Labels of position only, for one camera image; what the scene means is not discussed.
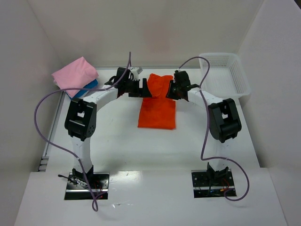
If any orange t shirt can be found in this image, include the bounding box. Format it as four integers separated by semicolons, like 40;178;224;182
138;73;176;130

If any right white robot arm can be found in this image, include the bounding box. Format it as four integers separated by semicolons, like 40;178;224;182
166;70;242;185

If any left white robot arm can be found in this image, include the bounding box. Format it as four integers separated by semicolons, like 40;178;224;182
64;67;152;184

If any blue folded t shirt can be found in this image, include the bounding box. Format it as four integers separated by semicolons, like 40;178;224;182
66;79;98;99

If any white plastic basket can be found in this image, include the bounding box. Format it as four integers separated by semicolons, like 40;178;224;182
199;53;251;99

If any pink folded t shirt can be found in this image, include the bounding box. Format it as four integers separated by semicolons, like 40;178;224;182
52;56;98;89

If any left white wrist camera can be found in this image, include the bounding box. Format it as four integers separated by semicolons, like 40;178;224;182
130;67;143;80

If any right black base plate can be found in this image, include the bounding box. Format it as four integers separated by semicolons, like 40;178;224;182
191;170;237;198

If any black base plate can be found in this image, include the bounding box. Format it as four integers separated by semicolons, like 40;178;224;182
191;170;237;198
64;173;109;201

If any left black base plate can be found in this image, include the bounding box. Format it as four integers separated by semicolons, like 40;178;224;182
64;173;109;201

